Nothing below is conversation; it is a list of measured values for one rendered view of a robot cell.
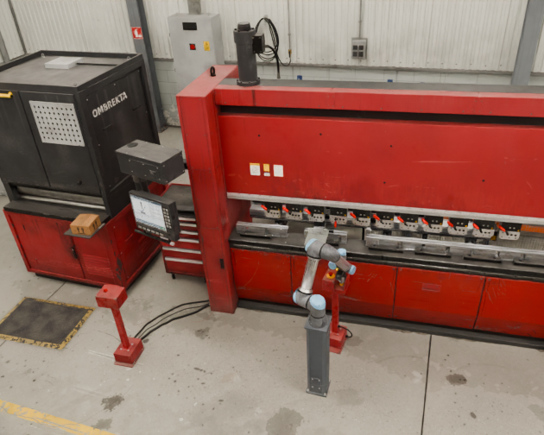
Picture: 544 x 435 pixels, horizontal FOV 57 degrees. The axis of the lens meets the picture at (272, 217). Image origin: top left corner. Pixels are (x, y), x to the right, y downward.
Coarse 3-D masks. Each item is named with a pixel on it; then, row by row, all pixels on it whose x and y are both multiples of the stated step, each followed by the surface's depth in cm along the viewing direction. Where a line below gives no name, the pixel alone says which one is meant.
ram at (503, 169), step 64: (256, 128) 413; (320, 128) 399; (384, 128) 386; (448, 128) 373; (512, 128) 362; (256, 192) 448; (320, 192) 431; (384, 192) 416; (448, 192) 401; (512, 192) 388
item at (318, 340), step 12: (312, 336) 387; (324, 336) 384; (312, 348) 394; (324, 348) 391; (312, 360) 402; (324, 360) 399; (312, 372) 410; (324, 372) 407; (312, 384) 417; (324, 384) 415; (324, 396) 420
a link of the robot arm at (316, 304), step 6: (318, 294) 380; (312, 300) 374; (318, 300) 375; (324, 300) 375; (306, 306) 380; (312, 306) 375; (318, 306) 372; (324, 306) 375; (312, 312) 378; (318, 312) 375; (324, 312) 378
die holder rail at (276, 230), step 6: (240, 222) 478; (246, 222) 477; (240, 228) 476; (246, 228) 480; (252, 228) 472; (258, 228) 471; (264, 228) 469; (270, 228) 467; (276, 228) 465; (282, 228) 465; (276, 234) 469; (282, 234) 468
